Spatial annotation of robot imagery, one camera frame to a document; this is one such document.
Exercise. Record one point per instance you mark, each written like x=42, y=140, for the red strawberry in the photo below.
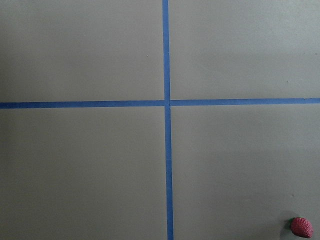
x=301, y=227

